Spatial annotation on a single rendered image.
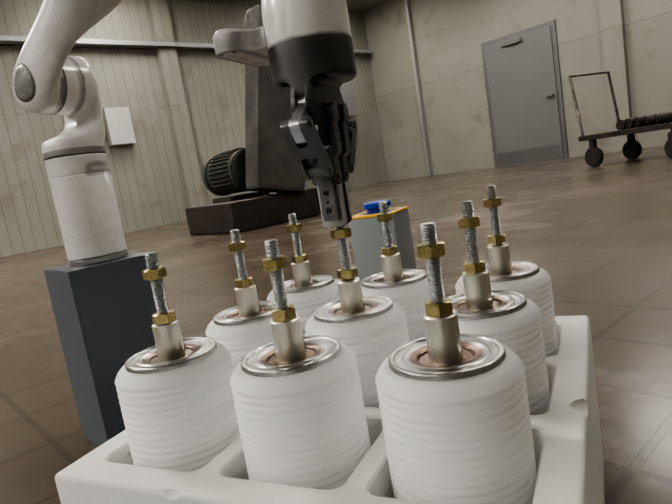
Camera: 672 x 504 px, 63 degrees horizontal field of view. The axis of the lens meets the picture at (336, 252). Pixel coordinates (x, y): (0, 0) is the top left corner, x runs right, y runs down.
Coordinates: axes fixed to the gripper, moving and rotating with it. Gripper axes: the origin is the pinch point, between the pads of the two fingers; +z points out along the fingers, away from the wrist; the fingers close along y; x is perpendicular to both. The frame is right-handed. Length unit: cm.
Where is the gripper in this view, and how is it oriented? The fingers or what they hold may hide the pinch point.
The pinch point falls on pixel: (335, 204)
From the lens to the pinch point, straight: 50.0
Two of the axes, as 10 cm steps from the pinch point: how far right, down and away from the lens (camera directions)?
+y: 3.5, -1.9, 9.2
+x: -9.2, 0.9, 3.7
